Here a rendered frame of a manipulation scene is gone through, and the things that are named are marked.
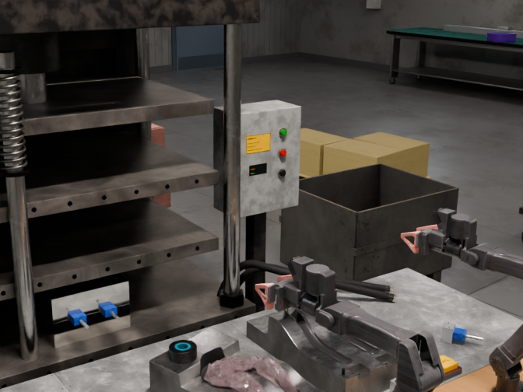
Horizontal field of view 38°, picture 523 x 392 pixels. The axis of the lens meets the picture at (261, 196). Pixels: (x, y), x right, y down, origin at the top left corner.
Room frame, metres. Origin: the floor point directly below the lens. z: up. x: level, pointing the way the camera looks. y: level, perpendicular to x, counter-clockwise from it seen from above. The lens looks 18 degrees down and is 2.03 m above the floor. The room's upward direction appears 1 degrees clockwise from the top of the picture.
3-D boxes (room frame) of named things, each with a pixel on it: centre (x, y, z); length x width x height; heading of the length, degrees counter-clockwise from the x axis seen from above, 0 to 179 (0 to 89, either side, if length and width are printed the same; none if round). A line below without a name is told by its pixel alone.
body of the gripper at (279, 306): (1.76, -0.10, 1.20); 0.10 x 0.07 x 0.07; 132
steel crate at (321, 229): (4.61, -0.68, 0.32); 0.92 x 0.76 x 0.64; 130
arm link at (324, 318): (1.68, -0.16, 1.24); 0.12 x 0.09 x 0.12; 42
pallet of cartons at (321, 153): (6.66, -0.80, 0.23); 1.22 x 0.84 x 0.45; 42
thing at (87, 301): (2.50, 0.70, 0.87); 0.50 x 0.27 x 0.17; 35
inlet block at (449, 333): (2.28, -0.68, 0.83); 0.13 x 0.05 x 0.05; 67
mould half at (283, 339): (2.16, -0.21, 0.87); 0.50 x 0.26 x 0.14; 35
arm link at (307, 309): (1.71, -0.14, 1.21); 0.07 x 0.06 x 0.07; 42
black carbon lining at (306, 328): (2.14, -0.21, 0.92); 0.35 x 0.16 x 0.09; 35
